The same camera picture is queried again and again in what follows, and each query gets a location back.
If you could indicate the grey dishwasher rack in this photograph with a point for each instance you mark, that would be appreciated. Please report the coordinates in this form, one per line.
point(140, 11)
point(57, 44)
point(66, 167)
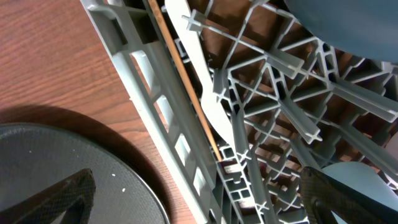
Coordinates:
point(293, 101)

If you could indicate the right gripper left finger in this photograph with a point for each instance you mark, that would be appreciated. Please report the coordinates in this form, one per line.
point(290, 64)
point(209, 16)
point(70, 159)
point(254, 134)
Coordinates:
point(72, 198)

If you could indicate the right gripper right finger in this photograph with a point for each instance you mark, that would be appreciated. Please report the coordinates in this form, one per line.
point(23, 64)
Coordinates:
point(322, 196)

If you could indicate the round black serving tray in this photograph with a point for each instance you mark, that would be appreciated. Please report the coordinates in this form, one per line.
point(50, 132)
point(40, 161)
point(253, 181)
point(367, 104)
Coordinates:
point(34, 157)

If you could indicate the white plastic knife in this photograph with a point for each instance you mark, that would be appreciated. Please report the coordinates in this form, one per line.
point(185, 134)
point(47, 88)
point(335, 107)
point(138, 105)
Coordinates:
point(179, 12)

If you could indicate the wooden chopstick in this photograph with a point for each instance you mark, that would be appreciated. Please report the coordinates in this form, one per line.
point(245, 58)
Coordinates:
point(183, 74)

